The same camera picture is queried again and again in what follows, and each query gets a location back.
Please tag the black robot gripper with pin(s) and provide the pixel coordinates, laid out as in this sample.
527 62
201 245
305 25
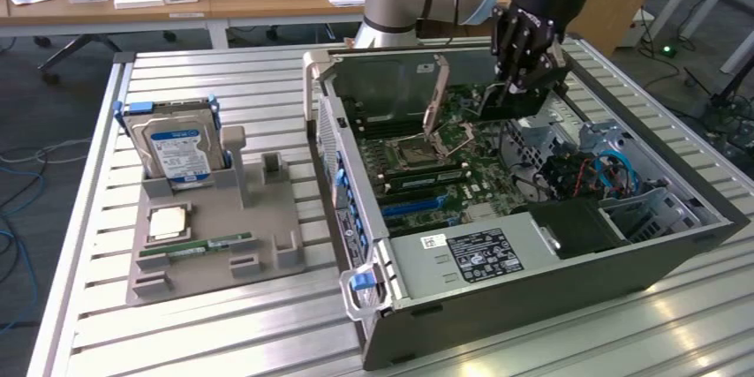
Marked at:
543 6

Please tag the graphics card with metal bracket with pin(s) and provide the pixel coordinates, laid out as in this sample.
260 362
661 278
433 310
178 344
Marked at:
513 105

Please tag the metal disk bay cage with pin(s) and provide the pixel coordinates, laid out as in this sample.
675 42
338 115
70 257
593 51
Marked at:
543 143

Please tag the metal socket cover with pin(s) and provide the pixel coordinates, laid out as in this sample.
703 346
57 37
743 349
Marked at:
469 136

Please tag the black stand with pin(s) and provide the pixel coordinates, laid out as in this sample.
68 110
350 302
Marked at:
731 85

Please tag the CPU socket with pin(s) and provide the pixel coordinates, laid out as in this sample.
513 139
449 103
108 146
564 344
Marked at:
416 152

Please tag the green motherboard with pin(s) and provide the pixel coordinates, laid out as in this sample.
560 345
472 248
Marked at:
489 191

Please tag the black plastic air shroud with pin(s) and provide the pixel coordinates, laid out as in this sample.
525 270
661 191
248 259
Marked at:
572 227

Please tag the blue expansion slot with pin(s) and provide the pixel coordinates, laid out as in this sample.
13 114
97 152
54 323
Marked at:
413 208

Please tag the grey power supply unit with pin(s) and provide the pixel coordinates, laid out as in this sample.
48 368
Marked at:
425 271

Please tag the open grey PC case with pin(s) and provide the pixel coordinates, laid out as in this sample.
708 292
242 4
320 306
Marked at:
531 306

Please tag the blue case latch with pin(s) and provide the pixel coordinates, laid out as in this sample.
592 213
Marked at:
361 283

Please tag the hard disk with blue caddy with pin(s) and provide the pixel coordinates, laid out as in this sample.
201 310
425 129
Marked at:
177 152

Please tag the black chair base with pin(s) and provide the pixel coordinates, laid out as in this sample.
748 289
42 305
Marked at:
77 48

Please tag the silver CPU chip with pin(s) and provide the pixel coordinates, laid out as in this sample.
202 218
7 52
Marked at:
168 221

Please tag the green RAM stick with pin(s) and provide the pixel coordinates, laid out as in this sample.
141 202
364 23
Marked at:
194 246

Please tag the grey printed parts rack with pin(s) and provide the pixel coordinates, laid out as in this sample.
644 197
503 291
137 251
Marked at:
206 275

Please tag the metal drive bracket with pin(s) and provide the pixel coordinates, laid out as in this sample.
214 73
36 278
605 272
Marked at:
667 213

